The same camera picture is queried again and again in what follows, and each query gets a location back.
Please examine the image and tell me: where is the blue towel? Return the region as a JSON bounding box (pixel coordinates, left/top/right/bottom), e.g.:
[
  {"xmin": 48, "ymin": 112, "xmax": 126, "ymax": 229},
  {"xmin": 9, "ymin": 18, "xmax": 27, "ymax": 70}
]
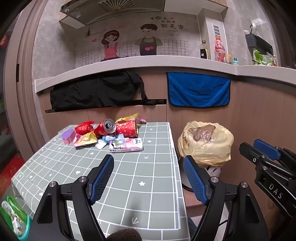
[{"xmin": 166, "ymin": 72, "xmax": 232, "ymax": 109}]

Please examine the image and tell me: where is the white countertop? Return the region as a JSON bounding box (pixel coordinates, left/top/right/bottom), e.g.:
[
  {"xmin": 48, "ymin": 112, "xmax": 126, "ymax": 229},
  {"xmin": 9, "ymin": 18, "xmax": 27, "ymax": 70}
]
[{"xmin": 34, "ymin": 55, "xmax": 296, "ymax": 93}]

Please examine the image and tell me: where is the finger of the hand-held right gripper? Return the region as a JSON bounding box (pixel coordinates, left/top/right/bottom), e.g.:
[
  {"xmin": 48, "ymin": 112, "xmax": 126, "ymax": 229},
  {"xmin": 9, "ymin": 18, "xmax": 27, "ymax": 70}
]
[
  {"xmin": 239, "ymin": 142, "xmax": 296, "ymax": 180},
  {"xmin": 254, "ymin": 139, "xmax": 296, "ymax": 167}
]

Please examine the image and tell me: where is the green checkered tablecloth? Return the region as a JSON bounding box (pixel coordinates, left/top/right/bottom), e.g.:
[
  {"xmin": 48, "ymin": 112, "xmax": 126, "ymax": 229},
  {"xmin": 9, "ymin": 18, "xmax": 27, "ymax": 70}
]
[{"xmin": 11, "ymin": 122, "xmax": 191, "ymax": 241}]

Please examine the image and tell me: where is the cartoon wall sticker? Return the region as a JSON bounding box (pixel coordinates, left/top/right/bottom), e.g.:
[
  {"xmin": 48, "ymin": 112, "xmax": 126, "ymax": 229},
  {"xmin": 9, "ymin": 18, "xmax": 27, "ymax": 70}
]
[{"xmin": 75, "ymin": 14, "xmax": 201, "ymax": 67}]

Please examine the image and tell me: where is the red patterned snack packet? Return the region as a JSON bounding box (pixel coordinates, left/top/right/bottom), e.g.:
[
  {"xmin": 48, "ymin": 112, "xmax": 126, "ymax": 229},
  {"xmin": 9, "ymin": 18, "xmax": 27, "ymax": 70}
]
[{"xmin": 115, "ymin": 119, "xmax": 139, "ymax": 137}]

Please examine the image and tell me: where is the range hood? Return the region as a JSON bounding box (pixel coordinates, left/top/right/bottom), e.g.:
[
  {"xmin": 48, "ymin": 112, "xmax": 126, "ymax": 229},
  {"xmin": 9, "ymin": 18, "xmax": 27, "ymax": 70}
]
[{"xmin": 59, "ymin": 0, "xmax": 166, "ymax": 29}]

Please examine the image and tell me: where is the black utensil holder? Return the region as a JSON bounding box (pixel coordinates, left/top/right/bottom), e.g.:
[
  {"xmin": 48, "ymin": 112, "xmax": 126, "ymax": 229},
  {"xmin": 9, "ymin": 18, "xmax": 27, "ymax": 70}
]
[{"xmin": 245, "ymin": 34, "xmax": 273, "ymax": 52}]

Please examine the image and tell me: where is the green vegetable bag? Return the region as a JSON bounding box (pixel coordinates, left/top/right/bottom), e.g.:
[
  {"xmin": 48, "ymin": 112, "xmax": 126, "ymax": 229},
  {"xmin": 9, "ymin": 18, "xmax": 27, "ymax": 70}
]
[{"xmin": 252, "ymin": 50, "xmax": 278, "ymax": 66}]

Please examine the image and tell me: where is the yellow pink snack packet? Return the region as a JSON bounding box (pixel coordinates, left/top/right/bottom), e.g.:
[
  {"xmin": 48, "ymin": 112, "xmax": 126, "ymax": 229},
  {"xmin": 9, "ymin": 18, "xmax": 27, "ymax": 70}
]
[{"xmin": 73, "ymin": 132, "xmax": 99, "ymax": 147}]

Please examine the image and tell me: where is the blue white wrapper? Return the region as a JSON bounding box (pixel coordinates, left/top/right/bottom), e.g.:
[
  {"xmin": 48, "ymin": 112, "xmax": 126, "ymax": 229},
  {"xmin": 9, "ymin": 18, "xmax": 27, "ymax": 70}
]
[{"xmin": 96, "ymin": 135, "xmax": 130, "ymax": 149}]

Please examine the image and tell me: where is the yellow snack bag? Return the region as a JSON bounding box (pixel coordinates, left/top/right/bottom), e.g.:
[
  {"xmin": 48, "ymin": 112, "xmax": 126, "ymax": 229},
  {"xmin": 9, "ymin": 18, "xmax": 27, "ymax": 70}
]
[{"xmin": 115, "ymin": 112, "xmax": 140, "ymax": 124}]

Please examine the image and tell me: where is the yellow plastic bin bag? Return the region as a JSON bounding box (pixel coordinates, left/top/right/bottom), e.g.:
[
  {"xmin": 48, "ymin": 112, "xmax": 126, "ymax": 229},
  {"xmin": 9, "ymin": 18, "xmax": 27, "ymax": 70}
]
[{"xmin": 178, "ymin": 120, "xmax": 234, "ymax": 166}]

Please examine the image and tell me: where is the red foil wrapper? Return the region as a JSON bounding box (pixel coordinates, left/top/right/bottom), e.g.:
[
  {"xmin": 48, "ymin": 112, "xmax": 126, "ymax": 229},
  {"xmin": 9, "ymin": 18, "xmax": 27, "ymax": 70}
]
[{"xmin": 74, "ymin": 120, "xmax": 95, "ymax": 135}]

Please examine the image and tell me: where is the red floor mat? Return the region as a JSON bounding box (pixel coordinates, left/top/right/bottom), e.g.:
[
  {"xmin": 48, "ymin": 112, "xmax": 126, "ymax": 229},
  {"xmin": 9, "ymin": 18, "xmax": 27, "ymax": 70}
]
[{"xmin": 0, "ymin": 153, "xmax": 26, "ymax": 176}]

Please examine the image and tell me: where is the green printed bag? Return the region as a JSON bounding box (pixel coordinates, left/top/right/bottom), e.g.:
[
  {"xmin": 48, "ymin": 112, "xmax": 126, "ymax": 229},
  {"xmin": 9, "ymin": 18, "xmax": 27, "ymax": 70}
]
[{"xmin": 0, "ymin": 196, "xmax": 33, "ymax": 237}]

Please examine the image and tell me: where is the red drink can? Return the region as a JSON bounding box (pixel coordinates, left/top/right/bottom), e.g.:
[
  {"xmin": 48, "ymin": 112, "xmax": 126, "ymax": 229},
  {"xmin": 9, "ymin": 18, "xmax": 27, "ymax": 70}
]
[{"xmin": 94, "ymin": 119, "xmax": 116, "ymax": 135}]

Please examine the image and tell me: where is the white vented column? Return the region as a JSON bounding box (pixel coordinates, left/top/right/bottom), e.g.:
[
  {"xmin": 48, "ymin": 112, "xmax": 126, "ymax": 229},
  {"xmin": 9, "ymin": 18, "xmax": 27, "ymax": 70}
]
[{"xmin": 197, "ymin": 8, "xmax": 228, "ymax": 59}]

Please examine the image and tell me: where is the purple jelly cup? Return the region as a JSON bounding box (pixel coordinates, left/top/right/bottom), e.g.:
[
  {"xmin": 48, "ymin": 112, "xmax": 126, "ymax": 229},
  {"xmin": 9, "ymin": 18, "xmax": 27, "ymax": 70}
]
[{"xmin": 60, "ymin": 130, "xmax": 75, "ymax": 146}]

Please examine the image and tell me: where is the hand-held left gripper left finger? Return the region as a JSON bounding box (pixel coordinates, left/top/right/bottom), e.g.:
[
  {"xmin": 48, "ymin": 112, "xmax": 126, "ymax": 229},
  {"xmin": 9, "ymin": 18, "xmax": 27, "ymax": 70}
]
[{"xmin": 28, "ymin": 154, "xmax": 115, "ymax": 241}]

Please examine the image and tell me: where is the brown fuzzy object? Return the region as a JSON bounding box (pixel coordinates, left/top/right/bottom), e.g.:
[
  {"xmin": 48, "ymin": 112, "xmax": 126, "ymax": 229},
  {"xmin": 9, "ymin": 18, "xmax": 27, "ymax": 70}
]
[{"xmin": 107, "ymin": 228, "xmax": 142, "ymax": 241}]

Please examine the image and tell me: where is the brown crumpled wrapper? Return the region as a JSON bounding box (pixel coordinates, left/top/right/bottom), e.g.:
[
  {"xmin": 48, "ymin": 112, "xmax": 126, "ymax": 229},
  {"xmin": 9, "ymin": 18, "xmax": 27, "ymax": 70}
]
[{"xmin": 187, "ymin": 124, "xmax": 216, "ymax": 142}]

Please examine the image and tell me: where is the printed tissue packet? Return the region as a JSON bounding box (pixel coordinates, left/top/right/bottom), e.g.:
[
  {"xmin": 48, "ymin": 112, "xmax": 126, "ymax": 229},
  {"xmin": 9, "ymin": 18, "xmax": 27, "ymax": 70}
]
[{"xmin": 109, "ymin": 137, "xmax": 144, "ymax": 153}]

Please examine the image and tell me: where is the black bag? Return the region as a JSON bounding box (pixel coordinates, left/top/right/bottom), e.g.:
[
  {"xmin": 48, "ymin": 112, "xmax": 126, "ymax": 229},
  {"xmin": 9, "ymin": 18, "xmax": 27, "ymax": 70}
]
[{"xmin": 50, "ymin": 71, "xmax": 167, "ymax": 110}]

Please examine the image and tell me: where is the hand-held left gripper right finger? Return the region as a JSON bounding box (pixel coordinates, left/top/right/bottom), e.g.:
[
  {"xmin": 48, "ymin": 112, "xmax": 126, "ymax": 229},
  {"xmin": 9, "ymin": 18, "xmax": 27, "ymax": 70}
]
[{"xmin": 183, "ymin": 155, "xmax": 270, "ymax": 241}]

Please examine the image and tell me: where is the red label plastic bottle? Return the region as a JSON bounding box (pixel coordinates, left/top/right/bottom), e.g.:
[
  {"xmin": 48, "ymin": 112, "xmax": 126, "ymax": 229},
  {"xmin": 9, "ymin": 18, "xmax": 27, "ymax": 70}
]
[{"xmin": 214, "ymin": 35, "xmax": 226, "ymax": 62}]

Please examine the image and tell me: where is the dark sauce bottle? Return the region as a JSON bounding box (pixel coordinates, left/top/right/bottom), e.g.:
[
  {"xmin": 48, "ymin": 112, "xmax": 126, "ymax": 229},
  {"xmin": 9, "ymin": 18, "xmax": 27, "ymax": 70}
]
[{"xmin": 199, "ymin": 40, "xmax": 210, "ymax": 59}]

